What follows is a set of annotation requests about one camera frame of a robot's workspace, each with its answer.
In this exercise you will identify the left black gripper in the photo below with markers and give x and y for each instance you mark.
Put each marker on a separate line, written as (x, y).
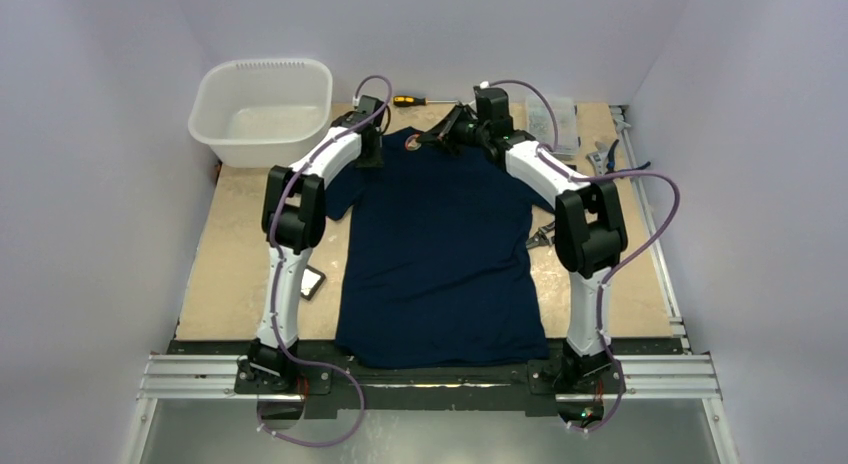
(374, 160)

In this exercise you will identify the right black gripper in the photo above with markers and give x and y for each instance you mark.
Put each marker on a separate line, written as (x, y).
(452, 126)

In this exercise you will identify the round orange brooch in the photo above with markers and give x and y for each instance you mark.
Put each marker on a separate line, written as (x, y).
(412, 144)

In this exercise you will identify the navy blue t-shirt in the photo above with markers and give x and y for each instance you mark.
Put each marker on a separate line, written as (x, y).
(438, 272)

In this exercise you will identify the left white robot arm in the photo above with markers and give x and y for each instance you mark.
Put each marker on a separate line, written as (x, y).
(294, 220)

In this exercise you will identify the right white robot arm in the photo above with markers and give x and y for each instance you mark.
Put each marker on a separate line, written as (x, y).
(590, 232)

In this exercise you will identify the brooch in black box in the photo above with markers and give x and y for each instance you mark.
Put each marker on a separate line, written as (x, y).
(311, 282)

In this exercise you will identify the yellow black screwdriver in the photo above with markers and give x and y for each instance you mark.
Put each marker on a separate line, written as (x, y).
(408, 101)

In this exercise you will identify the clear plastic parts box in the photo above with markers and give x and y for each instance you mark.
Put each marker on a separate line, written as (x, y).
(560, 132)

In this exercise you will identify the white plastic tub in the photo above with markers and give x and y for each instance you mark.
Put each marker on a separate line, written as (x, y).
(256, 113)

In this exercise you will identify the adjustable wrench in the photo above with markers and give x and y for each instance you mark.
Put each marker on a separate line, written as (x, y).
(598, 159)

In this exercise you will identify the black handled pliers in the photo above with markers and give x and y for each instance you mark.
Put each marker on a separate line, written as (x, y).
(543, 237)

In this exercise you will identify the blue handled pliers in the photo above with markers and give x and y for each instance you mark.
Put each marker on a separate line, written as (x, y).
(615, 164)

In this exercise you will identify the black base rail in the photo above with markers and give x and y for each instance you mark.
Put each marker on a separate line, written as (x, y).
(653, 368)

